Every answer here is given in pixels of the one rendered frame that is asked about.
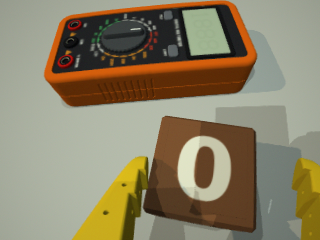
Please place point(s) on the orange digital multimeter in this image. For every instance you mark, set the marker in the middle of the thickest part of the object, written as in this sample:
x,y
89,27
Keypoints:
x,y
150,52

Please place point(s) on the brown number cube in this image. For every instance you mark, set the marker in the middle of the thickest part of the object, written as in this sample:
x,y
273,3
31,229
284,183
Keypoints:
x,y
204,173

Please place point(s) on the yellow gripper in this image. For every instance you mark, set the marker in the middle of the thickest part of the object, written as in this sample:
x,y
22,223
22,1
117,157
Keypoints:
x,y
113,218

